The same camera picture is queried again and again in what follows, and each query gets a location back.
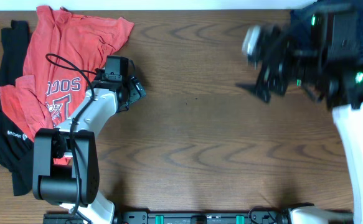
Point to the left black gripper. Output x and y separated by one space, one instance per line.
135 89

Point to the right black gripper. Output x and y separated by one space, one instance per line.
267 80

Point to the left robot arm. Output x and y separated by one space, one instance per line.
65 164

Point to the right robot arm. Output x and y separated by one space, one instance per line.
320 53

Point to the folded navy garment pile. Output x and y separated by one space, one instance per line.
302 33

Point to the red printed t-shirt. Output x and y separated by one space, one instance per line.
64 50

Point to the black t-shirt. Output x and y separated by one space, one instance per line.
16 149

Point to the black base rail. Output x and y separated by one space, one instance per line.
254 216

